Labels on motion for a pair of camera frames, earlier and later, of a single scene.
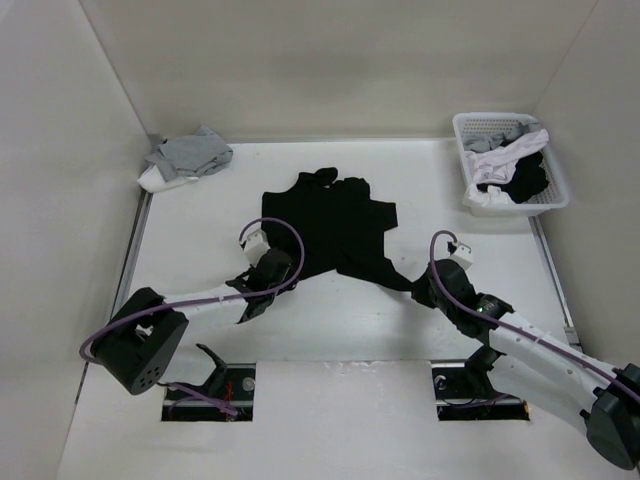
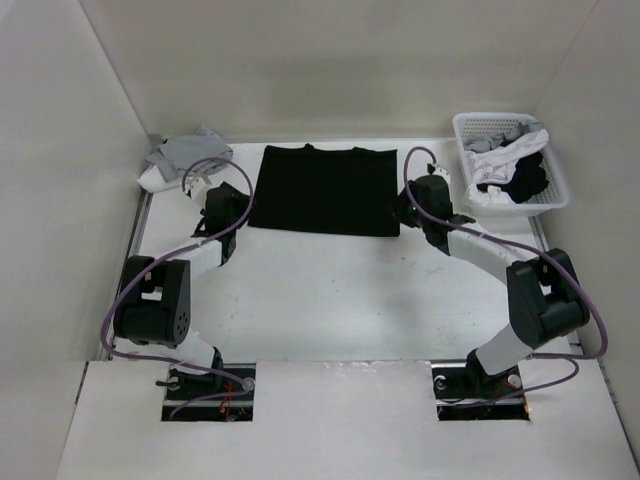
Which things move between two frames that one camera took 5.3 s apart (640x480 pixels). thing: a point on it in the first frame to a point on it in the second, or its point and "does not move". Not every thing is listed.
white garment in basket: x=496 y=165 does not move
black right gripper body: x=424 y=294 to x=406 y=214
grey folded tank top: x=200 y=154 does not move
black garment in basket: x=528 y=179 does not move
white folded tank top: x=152 y=181 does not move
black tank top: x=341 y=226 to x=327 y=188
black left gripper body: x=288 y=276 to x=241 y=210
